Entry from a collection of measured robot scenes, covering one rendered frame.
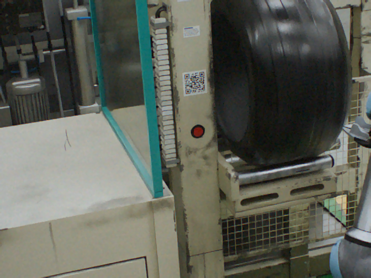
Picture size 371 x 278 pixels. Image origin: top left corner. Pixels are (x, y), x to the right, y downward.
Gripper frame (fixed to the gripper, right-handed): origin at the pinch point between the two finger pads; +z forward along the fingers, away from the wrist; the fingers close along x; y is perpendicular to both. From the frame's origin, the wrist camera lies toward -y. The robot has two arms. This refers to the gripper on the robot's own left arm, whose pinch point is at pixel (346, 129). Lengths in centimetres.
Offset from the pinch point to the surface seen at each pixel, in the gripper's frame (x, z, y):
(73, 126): 65, 45, 41
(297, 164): 8.5, 12.9, -12.6
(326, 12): -11.0, 11.3, 33.5
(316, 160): 3.3, 8.7, -13.7
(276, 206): 20.7, 14.9, -21.3
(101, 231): 96, 11, 52
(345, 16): -487, 195, -316
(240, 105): -12.4, 45.1, -14.7
